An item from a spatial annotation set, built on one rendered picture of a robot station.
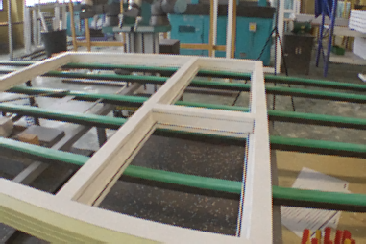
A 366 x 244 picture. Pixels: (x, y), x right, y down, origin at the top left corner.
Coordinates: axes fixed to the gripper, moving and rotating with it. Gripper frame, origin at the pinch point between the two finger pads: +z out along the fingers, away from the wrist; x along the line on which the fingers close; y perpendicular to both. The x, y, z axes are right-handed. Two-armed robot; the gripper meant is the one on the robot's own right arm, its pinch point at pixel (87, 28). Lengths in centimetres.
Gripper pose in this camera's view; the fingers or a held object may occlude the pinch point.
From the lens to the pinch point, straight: 216.4
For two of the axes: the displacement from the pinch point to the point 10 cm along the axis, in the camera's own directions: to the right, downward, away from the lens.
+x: -9.9, 0.8, 1.0
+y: 1.0, 0.1, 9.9
